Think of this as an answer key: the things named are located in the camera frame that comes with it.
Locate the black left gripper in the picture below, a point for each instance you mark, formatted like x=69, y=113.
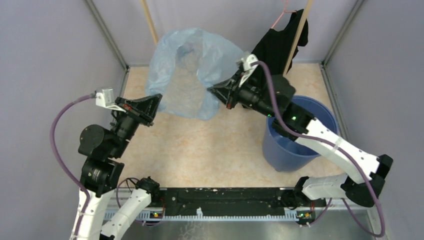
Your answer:
x=143, y=108

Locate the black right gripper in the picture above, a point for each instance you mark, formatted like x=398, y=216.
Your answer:
x=228, y=92

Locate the light blue plastic trash bag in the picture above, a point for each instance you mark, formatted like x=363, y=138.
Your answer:
x=184, y=65

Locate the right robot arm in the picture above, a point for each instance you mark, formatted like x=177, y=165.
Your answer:
x=364, y=174

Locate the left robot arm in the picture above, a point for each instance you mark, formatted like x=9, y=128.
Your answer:
x=100, y=172

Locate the black t-shirt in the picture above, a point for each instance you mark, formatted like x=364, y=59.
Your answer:
x=274, y=48

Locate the pink clothes hanger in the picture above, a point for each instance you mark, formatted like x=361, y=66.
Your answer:
x=286, y=4

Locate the wooden clothes rack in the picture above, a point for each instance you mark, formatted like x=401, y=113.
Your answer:
x=243, y=22

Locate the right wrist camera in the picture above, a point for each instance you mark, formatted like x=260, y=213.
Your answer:
x=246, y=63

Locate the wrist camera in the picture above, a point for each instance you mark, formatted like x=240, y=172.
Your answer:
x=246, y=63
x=104, y=98

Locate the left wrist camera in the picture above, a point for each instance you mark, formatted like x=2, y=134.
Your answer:
x=104, y=98

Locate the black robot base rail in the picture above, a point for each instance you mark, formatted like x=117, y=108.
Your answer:
x=231, y=202

